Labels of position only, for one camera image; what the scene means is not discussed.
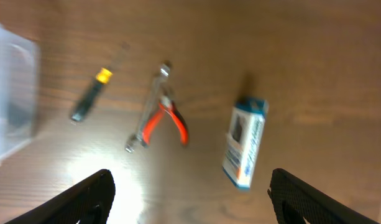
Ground clear plastic storage container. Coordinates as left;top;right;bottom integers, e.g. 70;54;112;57
0;24;40;164

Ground black yellow screwdriver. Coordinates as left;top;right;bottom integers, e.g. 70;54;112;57
70;42;130;123

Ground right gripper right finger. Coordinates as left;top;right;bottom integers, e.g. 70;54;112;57
267;168;375;224

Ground blue white cardboard box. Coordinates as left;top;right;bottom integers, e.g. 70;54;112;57
222;96;269;190

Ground silver double-ended wrench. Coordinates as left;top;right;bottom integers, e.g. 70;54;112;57
125;60;172;153

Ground red handled pliers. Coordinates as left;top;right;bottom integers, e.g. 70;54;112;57
141;90;190;147

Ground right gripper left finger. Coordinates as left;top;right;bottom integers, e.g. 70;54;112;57
6;169;116;224

